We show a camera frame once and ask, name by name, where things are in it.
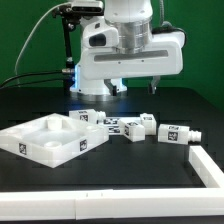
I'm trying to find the white camera cable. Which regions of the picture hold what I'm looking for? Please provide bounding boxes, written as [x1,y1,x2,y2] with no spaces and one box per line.
[13,1,73,76]

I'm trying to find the silver camera on stand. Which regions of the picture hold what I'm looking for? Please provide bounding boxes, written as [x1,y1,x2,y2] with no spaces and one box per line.
[71,0,104,14]

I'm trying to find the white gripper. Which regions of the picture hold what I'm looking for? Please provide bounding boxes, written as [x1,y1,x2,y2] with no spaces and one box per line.
[79,20,185,96]

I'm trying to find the white square tabletop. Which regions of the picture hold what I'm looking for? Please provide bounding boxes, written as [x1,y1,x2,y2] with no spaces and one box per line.
[0,114,109,168]

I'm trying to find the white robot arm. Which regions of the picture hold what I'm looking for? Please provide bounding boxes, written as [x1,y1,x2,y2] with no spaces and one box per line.
[70,0,185,101]

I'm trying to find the white L-shaped obstacle fence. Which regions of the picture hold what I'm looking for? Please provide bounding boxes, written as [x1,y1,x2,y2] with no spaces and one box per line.
[0,146,224,221]

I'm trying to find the white marker base sheet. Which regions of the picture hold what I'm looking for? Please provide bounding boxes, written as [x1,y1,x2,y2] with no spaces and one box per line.
[98,117,140,135]

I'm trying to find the black cables at base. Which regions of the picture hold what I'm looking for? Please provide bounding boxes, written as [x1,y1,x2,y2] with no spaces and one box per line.
[0,68,74,89]

